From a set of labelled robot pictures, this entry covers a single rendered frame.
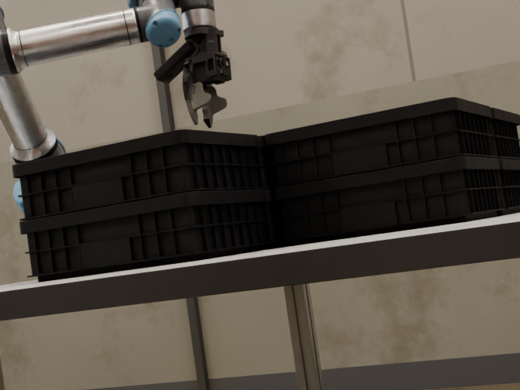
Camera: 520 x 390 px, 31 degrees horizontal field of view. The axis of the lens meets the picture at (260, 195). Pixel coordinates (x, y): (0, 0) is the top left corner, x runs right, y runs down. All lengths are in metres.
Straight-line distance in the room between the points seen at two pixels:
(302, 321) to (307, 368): 0.14
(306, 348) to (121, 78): 2.21
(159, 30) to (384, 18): 2.24
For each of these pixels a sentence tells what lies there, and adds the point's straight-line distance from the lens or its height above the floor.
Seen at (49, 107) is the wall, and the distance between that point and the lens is 4.77.
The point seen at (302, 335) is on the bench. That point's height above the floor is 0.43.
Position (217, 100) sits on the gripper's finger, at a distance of 2.10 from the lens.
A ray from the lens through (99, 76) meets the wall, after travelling 4.63.
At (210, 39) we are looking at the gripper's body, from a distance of 2.08.
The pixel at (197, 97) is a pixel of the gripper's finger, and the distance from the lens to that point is 2.05.
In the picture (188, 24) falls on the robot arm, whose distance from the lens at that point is 2.09.
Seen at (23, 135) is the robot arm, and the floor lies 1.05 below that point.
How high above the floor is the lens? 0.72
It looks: 3 degrees up
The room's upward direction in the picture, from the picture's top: 8 degrees counter-clockwise
